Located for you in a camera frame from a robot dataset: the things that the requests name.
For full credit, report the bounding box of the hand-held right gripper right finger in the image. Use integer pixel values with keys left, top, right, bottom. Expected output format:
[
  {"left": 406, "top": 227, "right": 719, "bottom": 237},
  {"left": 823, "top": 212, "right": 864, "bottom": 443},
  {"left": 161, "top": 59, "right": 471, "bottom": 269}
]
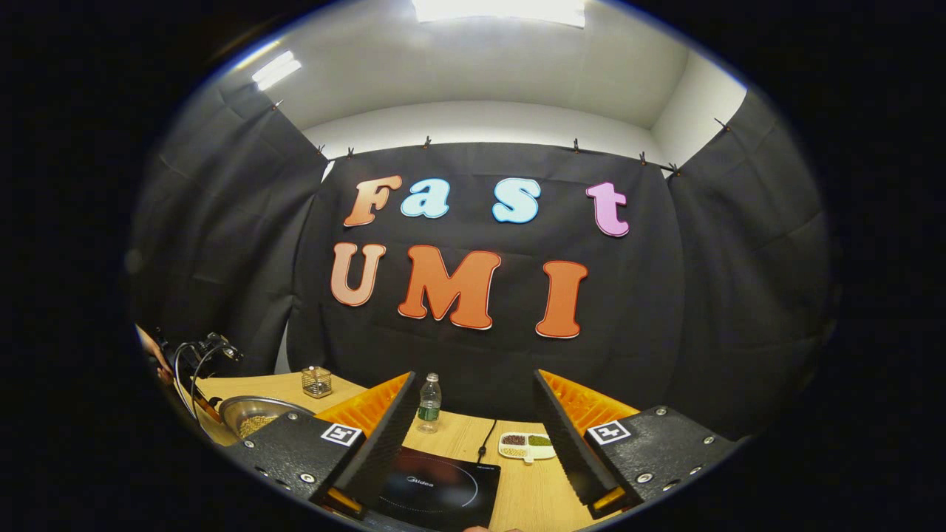
[{"left": 534, "top": 368, "right": 740, "bottom": 519}]

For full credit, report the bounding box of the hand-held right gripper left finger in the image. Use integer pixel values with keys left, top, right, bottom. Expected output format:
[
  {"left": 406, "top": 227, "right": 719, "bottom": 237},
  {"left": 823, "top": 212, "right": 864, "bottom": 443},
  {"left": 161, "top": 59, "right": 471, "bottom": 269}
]
[{"left": 222, "top": 371, "right": 419, "bottom": 518}]

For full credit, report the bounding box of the stainless steel pot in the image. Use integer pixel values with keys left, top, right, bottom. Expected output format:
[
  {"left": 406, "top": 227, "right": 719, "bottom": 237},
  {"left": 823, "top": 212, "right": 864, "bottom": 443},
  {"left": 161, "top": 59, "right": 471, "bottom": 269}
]
[{"left": 214, "top": 395, "right": 317, "bottom": 448}]

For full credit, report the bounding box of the black induction cooktop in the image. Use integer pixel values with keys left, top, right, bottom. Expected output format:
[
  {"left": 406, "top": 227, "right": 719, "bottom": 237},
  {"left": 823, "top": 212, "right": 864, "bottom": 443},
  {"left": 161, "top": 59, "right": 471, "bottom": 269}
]
[{"left": 362, "top": 446, "right": 502, "bottom": 531}]

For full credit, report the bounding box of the white divided dish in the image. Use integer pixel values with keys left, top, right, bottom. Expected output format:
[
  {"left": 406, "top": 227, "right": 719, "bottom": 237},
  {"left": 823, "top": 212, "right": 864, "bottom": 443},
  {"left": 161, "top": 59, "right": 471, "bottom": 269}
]
[{"left": 498, "top": 432, "right": 557, "bottom": 464}]

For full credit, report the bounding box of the clear plastic water bottle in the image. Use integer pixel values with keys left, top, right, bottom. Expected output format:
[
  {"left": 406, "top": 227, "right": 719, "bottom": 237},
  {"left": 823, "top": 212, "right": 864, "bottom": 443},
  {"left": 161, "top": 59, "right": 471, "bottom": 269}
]
[{"left": 418, "top": 372, "right": 443, "bottom": 434}]

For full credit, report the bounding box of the black backdrop cloth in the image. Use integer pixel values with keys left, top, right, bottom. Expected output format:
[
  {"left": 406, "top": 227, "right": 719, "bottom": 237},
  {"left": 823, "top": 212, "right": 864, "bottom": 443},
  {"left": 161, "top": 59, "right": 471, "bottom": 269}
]
[{"left": 126, "top": 78, "right": 840, "bottom": 444}]

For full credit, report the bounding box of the small ceiling light panel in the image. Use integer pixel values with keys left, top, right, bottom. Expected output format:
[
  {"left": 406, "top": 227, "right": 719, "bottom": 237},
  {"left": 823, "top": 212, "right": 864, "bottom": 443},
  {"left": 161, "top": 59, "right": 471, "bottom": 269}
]
[{"left": 251, "top": 50, "right": 302, "bottom": 92}]

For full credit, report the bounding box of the large ceiling light panel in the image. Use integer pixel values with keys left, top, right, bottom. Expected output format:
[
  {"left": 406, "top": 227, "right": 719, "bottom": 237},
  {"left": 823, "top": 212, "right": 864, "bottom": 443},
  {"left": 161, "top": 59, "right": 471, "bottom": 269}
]
[{"left": 412, "top": 0, "right": 587, "bottom": 29}]

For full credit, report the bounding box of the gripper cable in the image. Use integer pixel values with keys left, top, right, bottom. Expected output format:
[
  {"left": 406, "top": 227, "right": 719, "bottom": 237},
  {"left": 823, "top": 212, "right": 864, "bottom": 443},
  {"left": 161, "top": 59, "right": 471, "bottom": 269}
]
[{"left": 174, "top": 341, "right": 226, "bottom": 422}]

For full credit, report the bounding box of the wire mesh basket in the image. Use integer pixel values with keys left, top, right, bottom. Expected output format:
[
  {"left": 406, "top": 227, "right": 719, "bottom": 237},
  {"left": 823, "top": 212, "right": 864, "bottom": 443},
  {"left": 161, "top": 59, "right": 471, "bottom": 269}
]
[{"left": 302, "top": 366, "right": 333, "bottom": 400}]

